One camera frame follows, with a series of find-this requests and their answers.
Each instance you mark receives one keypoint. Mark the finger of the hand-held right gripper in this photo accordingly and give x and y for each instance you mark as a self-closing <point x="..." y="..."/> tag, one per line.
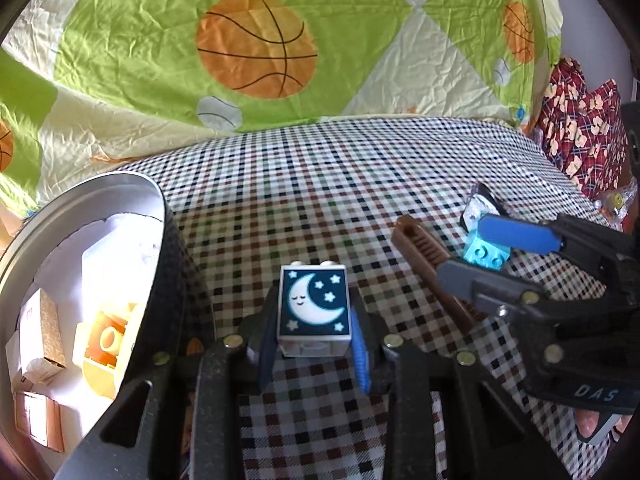
<point x="470" y="280"/>
<point x="520" y="235"/>

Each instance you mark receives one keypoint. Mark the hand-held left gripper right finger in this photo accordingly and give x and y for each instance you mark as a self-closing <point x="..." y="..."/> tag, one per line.
<point x="361" y="360"/>

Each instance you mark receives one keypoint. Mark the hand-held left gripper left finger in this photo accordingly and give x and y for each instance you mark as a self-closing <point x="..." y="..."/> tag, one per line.
<point x="267" y="357"/>

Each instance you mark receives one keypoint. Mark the cyan toy block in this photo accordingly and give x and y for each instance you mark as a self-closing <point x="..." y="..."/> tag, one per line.
<point x="482" y="255"/>

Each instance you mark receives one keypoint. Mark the moon print toy block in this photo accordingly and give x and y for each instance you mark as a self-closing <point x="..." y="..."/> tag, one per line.
<point x="312" y="305"/>

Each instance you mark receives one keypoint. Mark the round metal tin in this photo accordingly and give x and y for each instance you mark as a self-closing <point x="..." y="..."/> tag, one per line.
<point x="175" y="270"/>

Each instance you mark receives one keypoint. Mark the person's right hand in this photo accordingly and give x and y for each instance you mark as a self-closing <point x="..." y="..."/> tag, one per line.
<point x="590" y="422"/>

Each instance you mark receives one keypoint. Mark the black white toy piece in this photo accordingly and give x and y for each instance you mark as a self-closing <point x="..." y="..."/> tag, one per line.
<point x="479" y="205"/>

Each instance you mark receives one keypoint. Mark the brown toy comb piece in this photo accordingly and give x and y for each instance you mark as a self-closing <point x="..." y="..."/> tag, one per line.
<point x="420" y="245"/>

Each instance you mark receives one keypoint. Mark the yellow toy in bag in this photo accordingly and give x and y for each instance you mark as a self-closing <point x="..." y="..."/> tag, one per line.
<point x="617" y="202"/>

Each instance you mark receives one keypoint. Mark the red patterned cloth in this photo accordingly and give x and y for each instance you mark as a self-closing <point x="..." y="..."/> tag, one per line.
<point x="575" y="125"/>

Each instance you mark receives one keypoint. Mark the cream block orange print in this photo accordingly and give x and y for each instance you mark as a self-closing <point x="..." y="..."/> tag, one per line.
<point x="102" y="355"/>

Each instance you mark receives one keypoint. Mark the checkered cloth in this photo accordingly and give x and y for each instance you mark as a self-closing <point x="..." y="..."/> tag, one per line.
<point x="300" y="185"/>

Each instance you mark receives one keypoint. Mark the white paper liner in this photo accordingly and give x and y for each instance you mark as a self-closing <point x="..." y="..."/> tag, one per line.
<point x="65" y="270"/>

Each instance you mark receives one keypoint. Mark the brown patterned box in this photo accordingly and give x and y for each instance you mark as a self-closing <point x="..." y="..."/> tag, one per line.
<point x="47" y="332"/>

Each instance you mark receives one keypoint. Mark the orange brown box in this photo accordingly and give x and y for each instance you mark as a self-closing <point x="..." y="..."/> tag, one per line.
<point x="40" y="420"/>

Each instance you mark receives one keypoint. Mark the basketball print quilt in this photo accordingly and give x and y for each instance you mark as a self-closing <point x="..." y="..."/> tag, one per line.
<point x="350" y="35"/>

